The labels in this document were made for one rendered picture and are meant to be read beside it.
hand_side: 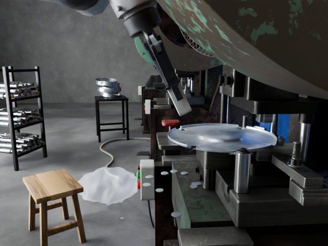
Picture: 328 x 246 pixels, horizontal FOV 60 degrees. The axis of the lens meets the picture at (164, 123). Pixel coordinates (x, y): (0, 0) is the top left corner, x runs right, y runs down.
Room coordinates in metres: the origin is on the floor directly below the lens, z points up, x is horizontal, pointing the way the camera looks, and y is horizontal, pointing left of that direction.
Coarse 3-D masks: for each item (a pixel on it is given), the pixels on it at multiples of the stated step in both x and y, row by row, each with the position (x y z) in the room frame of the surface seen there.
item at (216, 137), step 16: (192, 128) 0.85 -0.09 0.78; (208, 128) 0.85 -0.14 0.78; (224, 128) 0.85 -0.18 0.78; (256, 128) 0.83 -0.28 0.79; (192, 144) 0.67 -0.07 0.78; (208, 144) 0.67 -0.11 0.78; (224, 144) 0.67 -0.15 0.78; (240, 144) 0.67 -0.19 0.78; (256, 144) 0.67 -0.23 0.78; (272, 144) 0.67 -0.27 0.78
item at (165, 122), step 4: (164, 120) 1.08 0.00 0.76; (168, 120) 1.08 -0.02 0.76; (172, 120) 1.09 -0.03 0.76; (176, 120) 1.09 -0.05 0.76; (164, 124) 1.05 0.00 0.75; (168, 124) 1.04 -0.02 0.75; (172, 124) 1.05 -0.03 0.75; (176, 124) 1.05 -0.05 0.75; (180, 124) 1.06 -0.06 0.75; (172, 128) 1.07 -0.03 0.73
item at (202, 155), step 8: (160, 136) 0.76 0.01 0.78; (160, 144) 0.68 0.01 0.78; (168, 144) 0.68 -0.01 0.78; (176, 144) 0.68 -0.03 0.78; (200, 152) 0.76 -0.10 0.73; (208, 152) 0.70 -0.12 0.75; (216, 152) 0.70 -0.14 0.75; (200, 160) 0.76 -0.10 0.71; (208, 160) 0.70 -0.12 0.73; (216, 160) 0.70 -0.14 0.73; (224, 160) 0.70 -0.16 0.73; (232, 160) 0.71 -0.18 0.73; (200, 168) 0.75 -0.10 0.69; (208, 168) 0.70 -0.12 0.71; (216, 168) 0.70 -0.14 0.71; (224, 168) 0.70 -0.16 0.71; (232, 168) 0.71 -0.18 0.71; (200, 176) 0.72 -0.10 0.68; (208, 176) 0.70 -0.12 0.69; (208, 184) 0.70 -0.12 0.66
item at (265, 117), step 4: (256, 116) 0.77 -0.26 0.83; (260, 116) 0.75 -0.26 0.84; (264, 116) 0.74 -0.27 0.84; (268, 116) 0.74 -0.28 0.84; (272, 116) 0.74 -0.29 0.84; (256, 120) 0.77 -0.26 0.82; (260, 120) 0.75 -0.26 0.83; (264, 120) 0.74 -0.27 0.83; (268, 120) 0.74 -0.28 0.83; (272, 120) 0.74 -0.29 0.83
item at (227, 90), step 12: (228, 72) 0.75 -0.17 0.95; (228, 84) 0.72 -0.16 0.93; (240, 84) 0.71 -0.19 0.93; (252, 84) 0.68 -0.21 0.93; (264, 84) 0.69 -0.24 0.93; (240, 96) 0.71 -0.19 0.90; (252, 96) 0.68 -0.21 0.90; (264, 96) 0.69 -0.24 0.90; (276, 96) 0.69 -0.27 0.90; (288, 96) 0.69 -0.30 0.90
